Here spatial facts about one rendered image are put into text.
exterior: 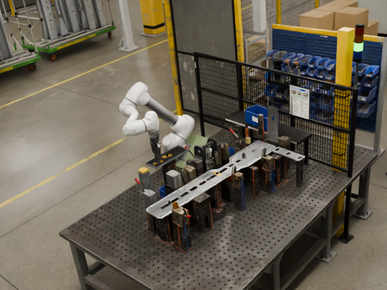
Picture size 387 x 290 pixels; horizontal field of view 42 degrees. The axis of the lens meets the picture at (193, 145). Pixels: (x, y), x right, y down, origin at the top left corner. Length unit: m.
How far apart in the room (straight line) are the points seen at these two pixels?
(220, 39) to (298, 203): 2.90
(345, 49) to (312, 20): 4.17
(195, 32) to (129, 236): 3.46
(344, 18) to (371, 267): 4.80
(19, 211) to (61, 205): 0.47
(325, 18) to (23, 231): 5.54
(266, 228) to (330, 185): 0.82
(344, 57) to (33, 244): 3.54
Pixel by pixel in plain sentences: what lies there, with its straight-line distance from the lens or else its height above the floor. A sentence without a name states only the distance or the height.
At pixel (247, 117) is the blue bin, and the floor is 1.10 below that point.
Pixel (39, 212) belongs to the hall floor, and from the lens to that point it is 5.97.
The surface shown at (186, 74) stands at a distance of 7.12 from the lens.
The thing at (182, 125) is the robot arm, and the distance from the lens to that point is 4.64.
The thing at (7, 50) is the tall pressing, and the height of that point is 0.45.
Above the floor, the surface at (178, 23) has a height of 1.46.
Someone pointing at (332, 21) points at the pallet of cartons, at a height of 0.91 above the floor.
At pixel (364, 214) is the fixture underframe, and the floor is 0.02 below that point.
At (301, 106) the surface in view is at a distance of 4.64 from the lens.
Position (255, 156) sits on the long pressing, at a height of 1.00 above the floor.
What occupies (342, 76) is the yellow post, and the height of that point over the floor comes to 1.62.
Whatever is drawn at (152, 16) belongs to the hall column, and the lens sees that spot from 11.75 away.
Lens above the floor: 3.19
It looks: 28 degrees down
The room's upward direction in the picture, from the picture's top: 6 degrees counter-clockwise
